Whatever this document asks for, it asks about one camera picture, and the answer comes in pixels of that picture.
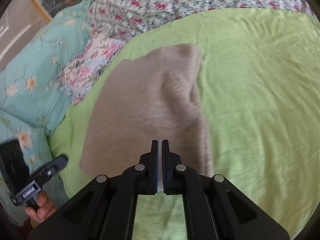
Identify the beige knit sweater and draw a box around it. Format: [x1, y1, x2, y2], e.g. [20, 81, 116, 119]
[79, 44, 213, 177]

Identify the person's left hand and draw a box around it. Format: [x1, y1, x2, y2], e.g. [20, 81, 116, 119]
[24, 191, 57, 224]

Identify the teal floral quilt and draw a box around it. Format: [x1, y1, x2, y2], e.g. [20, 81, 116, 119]
[0, 0, 93, 227]

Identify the pink pastel floral pillow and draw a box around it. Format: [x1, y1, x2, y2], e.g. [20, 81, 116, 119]
[53, 31, 127, 106]

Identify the lime green bed sheet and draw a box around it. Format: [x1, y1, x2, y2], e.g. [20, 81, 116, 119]
[47, 8, 320, 240]

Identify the red rose floral quilt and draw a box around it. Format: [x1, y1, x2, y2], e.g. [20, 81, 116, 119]
[86, 0, 314, 37]

